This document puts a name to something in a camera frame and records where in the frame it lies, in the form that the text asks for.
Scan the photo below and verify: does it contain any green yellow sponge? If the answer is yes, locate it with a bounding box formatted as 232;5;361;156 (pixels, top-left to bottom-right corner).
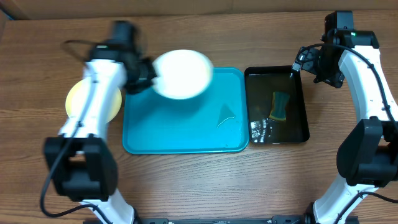
269;91;290;121

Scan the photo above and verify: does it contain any yellow plate with stain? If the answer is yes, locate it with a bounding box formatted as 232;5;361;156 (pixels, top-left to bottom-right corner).
65;78;122;123

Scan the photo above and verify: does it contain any white plate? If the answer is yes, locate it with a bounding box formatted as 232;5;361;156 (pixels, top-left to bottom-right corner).
152;49;213;100

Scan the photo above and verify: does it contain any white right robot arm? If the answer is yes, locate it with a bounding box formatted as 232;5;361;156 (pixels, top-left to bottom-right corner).
292;11;397;224

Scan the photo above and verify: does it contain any cardboard back panel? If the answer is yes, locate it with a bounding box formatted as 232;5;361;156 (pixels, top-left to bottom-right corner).
1;0;397;20

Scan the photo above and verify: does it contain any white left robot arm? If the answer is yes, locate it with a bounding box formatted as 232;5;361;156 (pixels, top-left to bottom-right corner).
39;21;156;223

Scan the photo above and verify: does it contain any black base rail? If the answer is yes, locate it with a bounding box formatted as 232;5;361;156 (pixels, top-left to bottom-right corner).
83;215;360;224

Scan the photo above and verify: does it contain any black water tray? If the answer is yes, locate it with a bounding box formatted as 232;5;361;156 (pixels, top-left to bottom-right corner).
244;65;310;145

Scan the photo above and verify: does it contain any blue plastic tray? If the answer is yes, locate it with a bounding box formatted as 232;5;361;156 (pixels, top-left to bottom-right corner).
123;68;249;154

